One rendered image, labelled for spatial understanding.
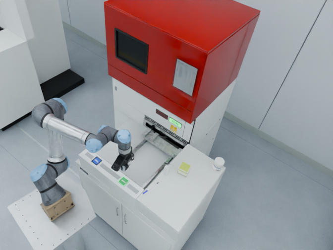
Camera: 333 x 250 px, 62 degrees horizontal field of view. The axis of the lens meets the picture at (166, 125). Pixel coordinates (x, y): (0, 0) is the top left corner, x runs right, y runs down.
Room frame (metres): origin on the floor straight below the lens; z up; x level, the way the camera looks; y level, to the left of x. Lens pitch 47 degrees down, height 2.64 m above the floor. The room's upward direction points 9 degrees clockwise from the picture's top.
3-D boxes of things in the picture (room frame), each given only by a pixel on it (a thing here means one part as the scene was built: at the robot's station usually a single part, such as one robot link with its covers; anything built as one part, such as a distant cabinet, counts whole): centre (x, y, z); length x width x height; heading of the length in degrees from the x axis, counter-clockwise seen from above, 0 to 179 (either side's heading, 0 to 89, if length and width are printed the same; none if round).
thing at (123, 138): (0.98, 0.23, 1.41); 0.09 x 0.08 x 0.11; 73
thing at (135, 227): (1.18, 0.09, 0.41); 0.97 x 0.64 x 0.82; 60
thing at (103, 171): (1.03, 0.34, 0.89); 0.55 x 0.09 x 0.14; 60
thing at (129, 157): (0.99, 0.22, 1.25); 0.09 x 0.08 x 0.12; 150
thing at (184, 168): (1.12, -0.17, 1.00); 0.07 x 0.07 x 0.07; 68
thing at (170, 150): (1.42, 0.02, 0.87); 0.36 x 0.08 x 0.03; 60
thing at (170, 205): (1.03, -0.18, 0.89); 0.62 x 0.35 x 0.14; 150
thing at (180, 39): (1.87, -0.01, 1.52); 0.81 x 0.75 x 0.59; 60
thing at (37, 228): (0.76, 0.65, 0.75); 0.45 x 0.44 x 0.13; 141
